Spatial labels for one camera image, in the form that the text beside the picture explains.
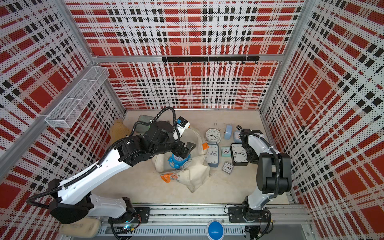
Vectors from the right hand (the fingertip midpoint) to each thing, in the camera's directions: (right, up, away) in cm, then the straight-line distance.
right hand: (265, 162), depth 82 cm
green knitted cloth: (-79, +26, +34) cm, 90 cm away
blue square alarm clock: (-29, +1, +12) cm, 31 cm away
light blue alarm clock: (-17, +16, +16) cm, 29 cm away
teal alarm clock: (-19, +3, +14) cm, 24 cm away
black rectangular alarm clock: (-12, +2, +12) cm, 17 cm away
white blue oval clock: (-11, +12, +20) cm, 26 cm away
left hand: (-41, +14, -16) cm, 46 cm away
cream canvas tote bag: (-40, -5, -6) cm, 41 cm away
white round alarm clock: (-27, +13, +19) cm, 36 cm away
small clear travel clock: (-20, -5, +7) cm, 21 cm away
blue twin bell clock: (-50, -2, +9) cm, 51 cm away
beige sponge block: (-89, -26, -14) cm, 94 cm away
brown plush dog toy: (-83, +18, +3) cm, 85 cm away
